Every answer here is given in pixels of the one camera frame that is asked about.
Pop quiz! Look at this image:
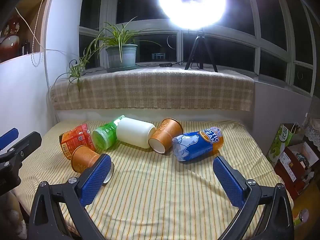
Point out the white lace cloth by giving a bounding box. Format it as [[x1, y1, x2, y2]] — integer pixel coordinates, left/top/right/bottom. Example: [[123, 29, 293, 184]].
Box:
[[303, 116, 320, 155]]

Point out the green plastic jar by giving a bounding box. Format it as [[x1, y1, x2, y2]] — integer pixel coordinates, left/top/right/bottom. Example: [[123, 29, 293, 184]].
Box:
[[92, 115, 125, 150]]

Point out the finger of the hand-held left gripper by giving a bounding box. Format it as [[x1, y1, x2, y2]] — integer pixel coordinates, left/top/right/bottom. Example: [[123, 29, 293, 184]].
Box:
[[0, 127, 20, 152], [0, 131, 42, 197]]

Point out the white window frame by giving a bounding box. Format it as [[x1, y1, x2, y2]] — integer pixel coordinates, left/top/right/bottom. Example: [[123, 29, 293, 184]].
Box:
[[79, 0, 320, 96]]

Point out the green packet with round lid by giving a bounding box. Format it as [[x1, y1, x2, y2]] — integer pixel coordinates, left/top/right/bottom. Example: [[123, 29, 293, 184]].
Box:
[[292, 208, 311, 227]]

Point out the white cord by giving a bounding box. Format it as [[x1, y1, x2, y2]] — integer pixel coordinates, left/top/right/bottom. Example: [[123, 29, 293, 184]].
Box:
[[15, 0, 54, 67]]

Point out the bright ring light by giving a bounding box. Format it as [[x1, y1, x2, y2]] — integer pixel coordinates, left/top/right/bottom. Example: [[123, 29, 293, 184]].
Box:
[[158, 0, 227, 30]]

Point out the yellow striped bed sheet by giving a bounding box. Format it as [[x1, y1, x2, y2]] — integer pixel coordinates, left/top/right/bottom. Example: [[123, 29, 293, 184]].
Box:
[[12, 120, 294, 240]]

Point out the green cardboard box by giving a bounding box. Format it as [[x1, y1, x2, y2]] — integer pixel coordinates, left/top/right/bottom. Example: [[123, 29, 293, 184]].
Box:
[[266, 123, 293, 164]]

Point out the green pot saucer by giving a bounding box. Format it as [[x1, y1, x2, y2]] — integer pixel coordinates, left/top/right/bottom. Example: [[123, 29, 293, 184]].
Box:
[[106, 65, 139, 70]]

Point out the beige plush cloth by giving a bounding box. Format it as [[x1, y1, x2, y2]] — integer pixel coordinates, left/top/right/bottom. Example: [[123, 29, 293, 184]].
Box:
[[0, 191, 28, 240]]

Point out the blue printed cup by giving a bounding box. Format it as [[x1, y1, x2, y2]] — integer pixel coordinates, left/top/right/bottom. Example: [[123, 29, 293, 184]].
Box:
[[172, 127, 225, 162]]

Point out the red orange printed cup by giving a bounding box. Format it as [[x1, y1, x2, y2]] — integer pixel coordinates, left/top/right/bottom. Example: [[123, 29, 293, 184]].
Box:
[[59, 124, 97, 160]]

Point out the black cable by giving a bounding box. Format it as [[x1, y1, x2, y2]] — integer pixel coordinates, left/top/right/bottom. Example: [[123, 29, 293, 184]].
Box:
[[136, 60, 186, 67]]

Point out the red ceramic vase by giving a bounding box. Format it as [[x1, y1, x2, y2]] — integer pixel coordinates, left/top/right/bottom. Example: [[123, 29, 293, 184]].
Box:
[[0, 15, 22, 62]]

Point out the grey green flower pot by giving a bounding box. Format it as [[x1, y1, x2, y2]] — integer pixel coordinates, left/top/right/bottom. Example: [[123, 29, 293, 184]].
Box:
[[105, 44, 138, 68]]

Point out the red cardboard box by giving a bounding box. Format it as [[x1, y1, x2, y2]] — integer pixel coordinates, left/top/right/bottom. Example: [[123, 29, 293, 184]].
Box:
[[274, 142, 316, 200]]

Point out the beige plaid blanket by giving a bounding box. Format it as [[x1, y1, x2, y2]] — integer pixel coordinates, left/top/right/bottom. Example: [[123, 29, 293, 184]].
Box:
[[49, 69, 255, 112]]

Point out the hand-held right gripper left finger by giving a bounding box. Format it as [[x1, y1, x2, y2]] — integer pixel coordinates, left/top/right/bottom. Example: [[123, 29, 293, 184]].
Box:
[[29, 154, 112, 240]]

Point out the orange paper cup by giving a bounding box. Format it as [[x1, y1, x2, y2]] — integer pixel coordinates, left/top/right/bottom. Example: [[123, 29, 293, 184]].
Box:
[[71, 145, 115, 183], [148, 118, 184, 155]]

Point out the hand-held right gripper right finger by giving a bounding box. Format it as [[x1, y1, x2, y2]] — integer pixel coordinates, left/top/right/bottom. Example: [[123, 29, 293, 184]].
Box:
[[212, 155, 295, 240]]

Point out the green spider plant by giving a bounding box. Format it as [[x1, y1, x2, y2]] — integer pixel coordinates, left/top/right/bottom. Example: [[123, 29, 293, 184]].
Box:
[[56, 16, 160, 93]]

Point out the white plastic cup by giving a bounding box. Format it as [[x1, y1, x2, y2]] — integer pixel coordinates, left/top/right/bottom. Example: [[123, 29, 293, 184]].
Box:
[[116, 117, 157, 148]]

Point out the wooden shelf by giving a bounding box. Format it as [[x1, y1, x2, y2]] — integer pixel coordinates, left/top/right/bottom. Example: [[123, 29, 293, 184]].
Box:
[[0, 0, 60, 63]]

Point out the black tripod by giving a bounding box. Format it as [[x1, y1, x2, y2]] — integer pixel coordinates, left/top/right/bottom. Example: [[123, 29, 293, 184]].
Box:
[[184, 31, 218, 73]]

